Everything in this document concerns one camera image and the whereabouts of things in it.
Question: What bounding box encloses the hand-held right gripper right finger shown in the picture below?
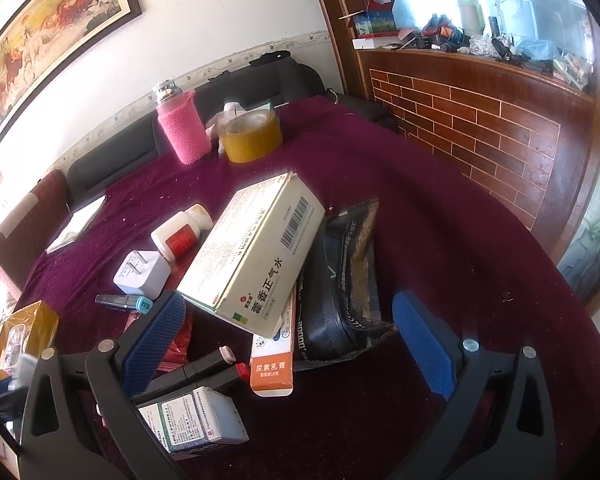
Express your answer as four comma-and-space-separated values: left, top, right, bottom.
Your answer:
392, 290, 576, 480

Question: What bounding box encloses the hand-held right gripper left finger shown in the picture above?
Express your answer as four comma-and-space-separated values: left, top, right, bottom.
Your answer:
20, 290, 188, 480

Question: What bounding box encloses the white charger plug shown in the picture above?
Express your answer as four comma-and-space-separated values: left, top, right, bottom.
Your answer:
113, 250, 172, 298

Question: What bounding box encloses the small white blue medicine box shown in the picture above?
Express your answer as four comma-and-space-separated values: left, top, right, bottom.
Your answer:
139, 386, 249, 461

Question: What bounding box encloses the white pill bottle red label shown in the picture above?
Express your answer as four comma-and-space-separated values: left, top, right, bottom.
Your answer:
151, 204, 214, 261

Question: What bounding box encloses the yellow cardboard tray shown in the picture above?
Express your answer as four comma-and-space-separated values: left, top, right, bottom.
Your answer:
0, 300, 60, 381

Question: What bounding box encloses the orange white ointment box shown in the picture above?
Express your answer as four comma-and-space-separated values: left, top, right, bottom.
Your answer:
250, 280, 296, 397

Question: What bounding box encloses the large cream medicine box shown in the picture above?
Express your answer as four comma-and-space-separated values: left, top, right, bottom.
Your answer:
176, 172, 327, 339

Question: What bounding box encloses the red snack packet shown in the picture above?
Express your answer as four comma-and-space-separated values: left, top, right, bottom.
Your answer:
130, 310, 193, 372

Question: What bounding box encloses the dark tube with teal cap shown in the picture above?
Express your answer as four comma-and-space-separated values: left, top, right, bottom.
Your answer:
95, 294, 153, 314

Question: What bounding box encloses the purple tablecloth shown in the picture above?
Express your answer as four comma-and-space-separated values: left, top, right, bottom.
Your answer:
15, 95, 600, 480

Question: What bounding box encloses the folded white paper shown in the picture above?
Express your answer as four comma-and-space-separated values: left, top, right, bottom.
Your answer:
46, 195, 107, 255

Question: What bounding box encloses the brown upholstered chair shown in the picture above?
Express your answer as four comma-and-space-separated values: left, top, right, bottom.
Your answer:
0, 170, 71, 302

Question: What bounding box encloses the black sofa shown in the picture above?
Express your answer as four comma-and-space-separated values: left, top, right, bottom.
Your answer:
65, 52, 398, 213

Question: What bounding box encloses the pink sleeved metal bottle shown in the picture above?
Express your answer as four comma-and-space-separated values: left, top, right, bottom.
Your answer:
152, 77, 213, 166

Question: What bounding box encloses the yellow tape roll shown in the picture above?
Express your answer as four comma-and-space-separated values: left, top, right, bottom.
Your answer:
217, 110, 283, 163

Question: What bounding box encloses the wooden brick-pattern partition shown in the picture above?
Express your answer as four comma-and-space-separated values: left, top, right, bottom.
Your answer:
305, 0, 600, 307

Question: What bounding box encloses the white crumpled tissue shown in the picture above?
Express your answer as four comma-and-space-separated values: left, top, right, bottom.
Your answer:
205, 101, 276, 138

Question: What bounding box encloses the pile of dark assorted clutter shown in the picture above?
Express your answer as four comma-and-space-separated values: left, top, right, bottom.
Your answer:
397, 12, 596, 93

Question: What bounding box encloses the framed horse painting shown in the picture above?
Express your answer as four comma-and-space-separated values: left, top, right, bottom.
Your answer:
0, 0, 143, 156

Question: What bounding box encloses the blue printed carton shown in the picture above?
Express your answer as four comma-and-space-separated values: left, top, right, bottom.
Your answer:
352, 10, 398, 36

